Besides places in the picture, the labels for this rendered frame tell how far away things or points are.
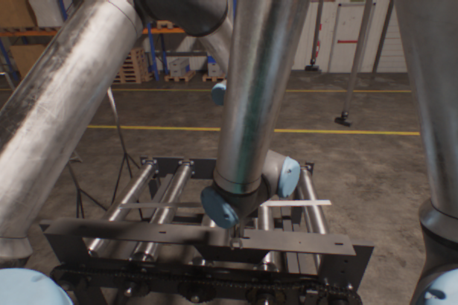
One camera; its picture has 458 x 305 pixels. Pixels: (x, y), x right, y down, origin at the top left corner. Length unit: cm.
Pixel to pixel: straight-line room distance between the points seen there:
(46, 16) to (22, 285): 1040
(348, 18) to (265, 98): 978
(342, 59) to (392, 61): 170
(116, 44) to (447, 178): 54
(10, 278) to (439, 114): 50
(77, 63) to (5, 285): 31
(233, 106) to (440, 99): 24
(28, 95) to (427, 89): 53
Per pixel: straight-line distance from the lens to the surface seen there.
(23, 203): 45
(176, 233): 102
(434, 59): 36
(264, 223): 139
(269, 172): 52
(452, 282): 35
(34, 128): 45
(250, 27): 31
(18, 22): 1133
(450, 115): 37
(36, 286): 34
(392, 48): 1072
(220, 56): 68
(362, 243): 107
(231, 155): 38
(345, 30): 1008
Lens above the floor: 190
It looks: 29 degrees down
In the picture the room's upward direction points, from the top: 1 degrees counter-clockwise
